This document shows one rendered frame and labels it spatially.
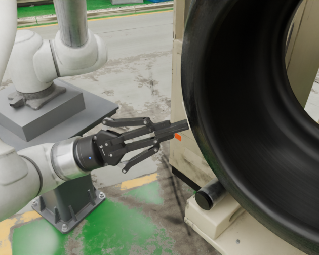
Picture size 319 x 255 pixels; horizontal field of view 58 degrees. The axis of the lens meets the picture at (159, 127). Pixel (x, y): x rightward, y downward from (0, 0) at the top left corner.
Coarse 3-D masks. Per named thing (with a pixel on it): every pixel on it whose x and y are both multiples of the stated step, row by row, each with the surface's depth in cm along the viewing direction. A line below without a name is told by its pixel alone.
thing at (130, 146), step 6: (150, 138) 60; (126, 144) 62; (132, 144) 60; (138, 144) 59; (144, 144) 59; (150, 144) 59; (120, 150) 60; (126, 150) 60; (132, 150) 60; (114, 156) 60
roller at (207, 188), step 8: (208, 184) 61; (216, 184) 60; (200, 192) 59; (208, 192) 58; (216, 192) 59; (224, 192) 60; (200, 200) 60; (208, 200) 58; (216, 200) 59; (208, 208) 59
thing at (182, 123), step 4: (180, 120) 59; (184, 120) 58; (172, 124) 58; (176, 124) 57; (180, 124) 56; (184, 124) 56; (164, 128) 58; (168, 128) 57; (172, 128) 57; (176, 128) 57; (156, 132) 58; (160, 132) 57; (164, 132) 57
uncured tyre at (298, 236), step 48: (192, 0) 46; (240, 0) 55; (288, 0) 58; (192, 48) 46; (240, 48) 65; (192, 96) 51; (240, 96) 68; (288, 96) 67; (240, 144) 65; (288, 144) 68; (240, 192) 52; (288, 192) 60; (288, 240) 48
